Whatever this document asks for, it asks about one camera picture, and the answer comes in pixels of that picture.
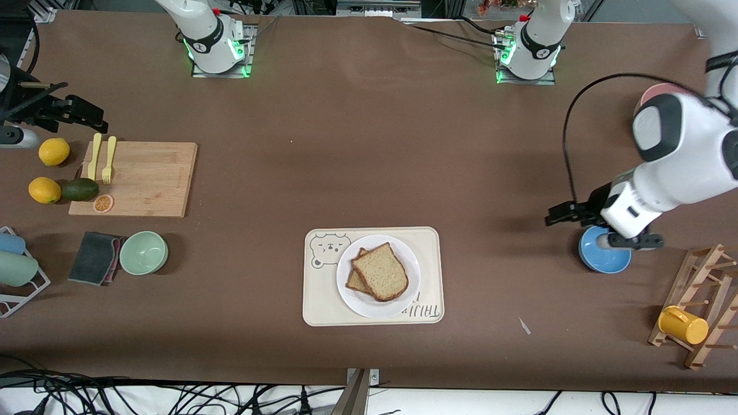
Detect yellow lemon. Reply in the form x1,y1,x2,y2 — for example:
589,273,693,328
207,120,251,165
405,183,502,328
38,138,71,167
28,177,62,205

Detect white wire rack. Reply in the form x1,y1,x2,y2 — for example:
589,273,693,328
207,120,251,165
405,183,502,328
0,227,51,318

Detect grey folded cloth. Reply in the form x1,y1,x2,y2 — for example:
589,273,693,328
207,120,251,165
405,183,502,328
67,232,125,286

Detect yellow mug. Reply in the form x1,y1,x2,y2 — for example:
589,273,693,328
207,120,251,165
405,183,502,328
658,305,709,345

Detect pale green bowl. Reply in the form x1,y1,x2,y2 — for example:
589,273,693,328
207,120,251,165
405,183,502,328
119,231,169,276

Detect white round plate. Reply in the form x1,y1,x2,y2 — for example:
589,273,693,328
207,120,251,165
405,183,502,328
336,234,421,319

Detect black cable on tabletop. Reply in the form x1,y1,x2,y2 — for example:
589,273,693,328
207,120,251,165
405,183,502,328
401,20,508,50

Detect yellow plastic knife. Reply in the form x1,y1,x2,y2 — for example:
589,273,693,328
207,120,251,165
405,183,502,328
88,133,103,181

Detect metal table bracket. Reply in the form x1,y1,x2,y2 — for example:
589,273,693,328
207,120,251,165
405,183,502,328
345,368,380,415

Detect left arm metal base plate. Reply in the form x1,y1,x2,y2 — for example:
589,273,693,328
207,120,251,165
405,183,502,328
493,32,557,86

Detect wooden cup rack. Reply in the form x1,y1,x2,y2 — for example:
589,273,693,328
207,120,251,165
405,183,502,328
647,244,738,371

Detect cream bear print tray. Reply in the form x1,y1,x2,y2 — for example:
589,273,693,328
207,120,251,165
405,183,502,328
303,227,445,327

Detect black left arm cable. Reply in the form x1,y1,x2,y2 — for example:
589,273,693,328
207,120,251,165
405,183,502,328
563,72,718,211

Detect tangled black floor cables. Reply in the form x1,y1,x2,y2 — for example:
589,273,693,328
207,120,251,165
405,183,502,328
0,369,347,415

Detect blue bowl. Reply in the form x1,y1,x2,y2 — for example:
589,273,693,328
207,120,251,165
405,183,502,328
578,226,632,274

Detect pale green cup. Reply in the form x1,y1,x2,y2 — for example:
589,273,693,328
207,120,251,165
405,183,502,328
0,251,39,288

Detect wooden cutting board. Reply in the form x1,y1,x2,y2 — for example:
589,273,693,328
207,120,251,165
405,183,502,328
68,141,198,218

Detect dark green avocado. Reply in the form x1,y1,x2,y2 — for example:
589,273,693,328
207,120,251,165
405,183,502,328
61,178,100,202

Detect pink bowl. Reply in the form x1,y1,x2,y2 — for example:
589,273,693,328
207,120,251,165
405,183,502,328
633,83,692,119

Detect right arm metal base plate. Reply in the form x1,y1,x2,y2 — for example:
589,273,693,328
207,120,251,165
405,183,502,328
191,23,255,78

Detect light brown bread slice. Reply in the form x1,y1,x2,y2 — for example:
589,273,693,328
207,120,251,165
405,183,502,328
352,242,409,302

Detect brown bread slice under egg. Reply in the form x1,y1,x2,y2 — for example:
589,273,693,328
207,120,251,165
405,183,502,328
346,248,375,296

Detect aluminium frame profile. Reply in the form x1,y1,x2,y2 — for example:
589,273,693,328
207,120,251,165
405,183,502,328
26,0,55,24

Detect light blue cup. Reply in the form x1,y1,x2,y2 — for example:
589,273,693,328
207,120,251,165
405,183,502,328
0,232,27,255

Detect yellow plastic fork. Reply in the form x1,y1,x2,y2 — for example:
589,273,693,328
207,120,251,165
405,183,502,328
101,136,117,185

